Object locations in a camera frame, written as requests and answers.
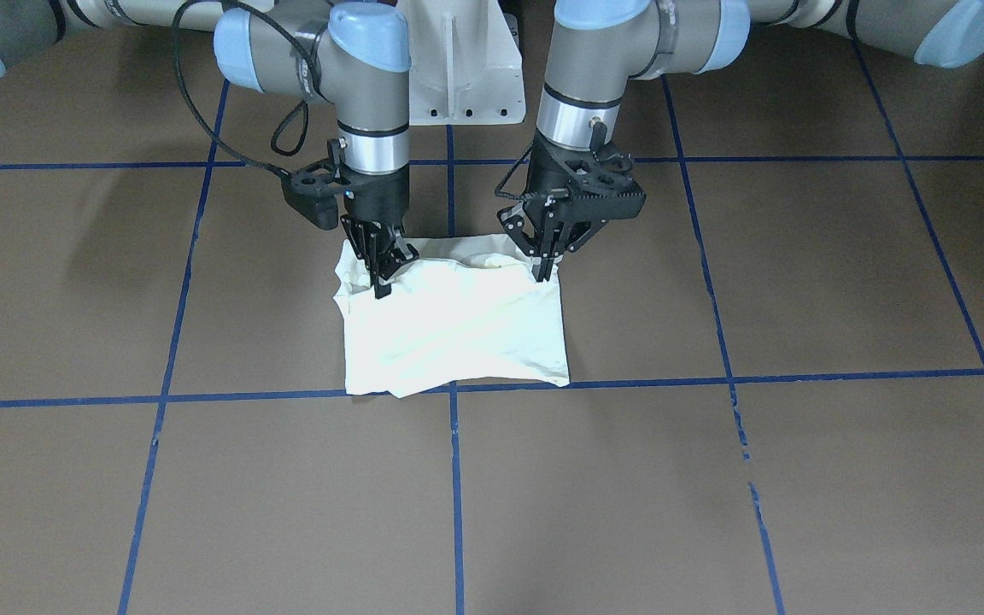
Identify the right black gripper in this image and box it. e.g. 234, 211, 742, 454
343, 163, 420, 300

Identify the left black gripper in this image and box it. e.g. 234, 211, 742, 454
497, 128, 646, 283

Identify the cream long sleeve cat shirt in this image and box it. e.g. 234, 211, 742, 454
333, 234, 571, 398

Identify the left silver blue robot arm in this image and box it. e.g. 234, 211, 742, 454
497, 1, 984, 283

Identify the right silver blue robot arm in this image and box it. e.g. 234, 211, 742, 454
0, 1, 419, 299

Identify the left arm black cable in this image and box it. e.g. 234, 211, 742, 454
495, 145, 537, 206

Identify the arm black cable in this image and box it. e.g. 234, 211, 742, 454
174, 0, 348, 180
495, 145, 537, 206

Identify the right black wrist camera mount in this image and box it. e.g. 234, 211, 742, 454
280, 138, 349, 231

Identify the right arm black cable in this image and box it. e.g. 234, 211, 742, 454
174, 0, 348, 180

